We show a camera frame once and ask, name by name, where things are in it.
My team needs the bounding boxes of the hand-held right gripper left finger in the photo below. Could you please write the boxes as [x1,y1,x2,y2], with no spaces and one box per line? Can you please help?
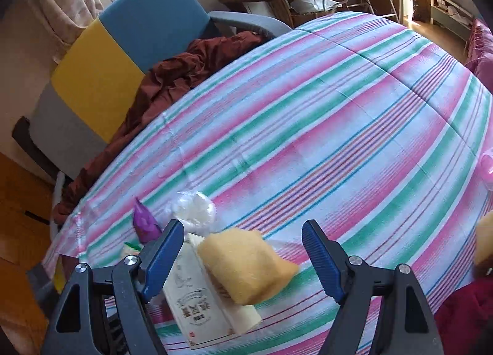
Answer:
[40,219,185,355]

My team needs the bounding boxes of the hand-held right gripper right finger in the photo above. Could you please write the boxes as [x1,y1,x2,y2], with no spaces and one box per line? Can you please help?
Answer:
[301,220,443,355]

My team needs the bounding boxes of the green white snack packet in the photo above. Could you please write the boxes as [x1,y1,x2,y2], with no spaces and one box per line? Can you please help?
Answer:
[122,241,145,259]

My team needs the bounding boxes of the purple snack packet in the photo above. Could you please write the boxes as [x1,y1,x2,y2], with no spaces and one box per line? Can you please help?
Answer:
[133,197,162,245]

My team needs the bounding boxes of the white printed carton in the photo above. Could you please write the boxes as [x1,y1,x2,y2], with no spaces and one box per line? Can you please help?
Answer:
[162,232,263,351]

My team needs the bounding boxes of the clear white snack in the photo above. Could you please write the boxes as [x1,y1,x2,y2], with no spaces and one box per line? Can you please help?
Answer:
[164,190,217,236]

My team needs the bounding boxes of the yellow sponge cake piece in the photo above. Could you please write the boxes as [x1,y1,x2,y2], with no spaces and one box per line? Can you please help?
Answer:
[197,228,300,305]

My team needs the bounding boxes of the striped tablecloth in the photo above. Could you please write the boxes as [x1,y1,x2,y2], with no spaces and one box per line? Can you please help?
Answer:
[42,10,493,355]

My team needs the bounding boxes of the wooden wardrobe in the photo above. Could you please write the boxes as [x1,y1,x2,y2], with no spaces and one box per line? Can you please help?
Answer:
[0,151,58,355]

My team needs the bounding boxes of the dark red clothing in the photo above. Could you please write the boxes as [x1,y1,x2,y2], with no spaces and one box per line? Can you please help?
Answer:
[434,276,493,355]

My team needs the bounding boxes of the maroon cloth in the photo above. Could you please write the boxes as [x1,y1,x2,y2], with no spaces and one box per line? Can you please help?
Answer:
[52,30,266,225]

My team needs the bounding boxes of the grey yellow blue chair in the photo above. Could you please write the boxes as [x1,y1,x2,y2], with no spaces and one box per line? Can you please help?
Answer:
[11,0,293,182]

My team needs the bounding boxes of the white plastic bag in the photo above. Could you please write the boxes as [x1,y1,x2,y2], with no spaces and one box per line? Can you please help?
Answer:
[291,0,347,17]

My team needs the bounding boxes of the pink bedding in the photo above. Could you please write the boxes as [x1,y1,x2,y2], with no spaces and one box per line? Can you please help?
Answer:
[464,18,493,90]

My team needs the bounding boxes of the pink patterned curtain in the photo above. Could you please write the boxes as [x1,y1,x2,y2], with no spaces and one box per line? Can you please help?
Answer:
[23,0,104,63]

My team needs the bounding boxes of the low wooden shelf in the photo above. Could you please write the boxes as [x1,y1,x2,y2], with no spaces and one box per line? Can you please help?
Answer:
[428,0,478,41]

